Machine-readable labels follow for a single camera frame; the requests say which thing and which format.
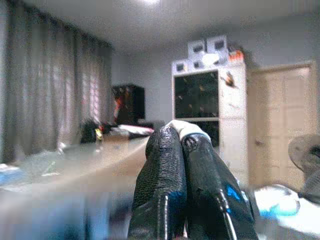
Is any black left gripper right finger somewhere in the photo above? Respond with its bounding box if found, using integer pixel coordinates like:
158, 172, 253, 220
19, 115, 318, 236
180, 133, 260, 240

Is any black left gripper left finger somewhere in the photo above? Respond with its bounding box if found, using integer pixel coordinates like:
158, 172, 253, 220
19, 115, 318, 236
127, 125, 188, 240

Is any pink white cloth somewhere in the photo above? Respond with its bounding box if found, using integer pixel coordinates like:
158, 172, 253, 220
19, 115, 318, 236
116, 123, 155, 137

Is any white blue cloth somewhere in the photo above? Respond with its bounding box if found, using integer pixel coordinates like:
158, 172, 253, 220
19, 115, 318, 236
253, 184, 302, 222

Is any black cabinet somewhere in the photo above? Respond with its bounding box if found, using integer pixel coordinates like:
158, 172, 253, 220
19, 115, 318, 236
111, 83, 146, 125

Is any tall white glass cabinet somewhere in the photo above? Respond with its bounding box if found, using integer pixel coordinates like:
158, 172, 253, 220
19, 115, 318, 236
171, 61, 249, 187

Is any black bag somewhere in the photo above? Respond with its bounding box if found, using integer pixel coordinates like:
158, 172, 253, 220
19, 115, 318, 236
79, 119, 106, 145

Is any grey standing fan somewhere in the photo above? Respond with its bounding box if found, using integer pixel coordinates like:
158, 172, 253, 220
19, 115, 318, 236
287, 133, 320, 203

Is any light wooden door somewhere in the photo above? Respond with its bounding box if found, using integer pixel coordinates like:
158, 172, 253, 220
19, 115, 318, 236
248, 61, 319, 192

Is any white storage box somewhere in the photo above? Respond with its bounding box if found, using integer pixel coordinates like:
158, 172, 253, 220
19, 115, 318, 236
187, 39, 207, 61
191, 59, 205, 71
171, 59, 189, 74
206, 34, 229, 57

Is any white round bag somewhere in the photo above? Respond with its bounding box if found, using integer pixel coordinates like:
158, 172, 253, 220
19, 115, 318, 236
201, 52, 221, 67

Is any orange packet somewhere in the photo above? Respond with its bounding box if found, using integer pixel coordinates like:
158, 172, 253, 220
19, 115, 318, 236
227, 48, 245, 63

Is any grey curtain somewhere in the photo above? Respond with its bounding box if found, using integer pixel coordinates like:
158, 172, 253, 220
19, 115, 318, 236
0, 0, 114, 165

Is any blue flat item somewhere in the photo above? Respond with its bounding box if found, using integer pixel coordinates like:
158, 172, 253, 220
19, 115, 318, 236
0, 163, 28, 187

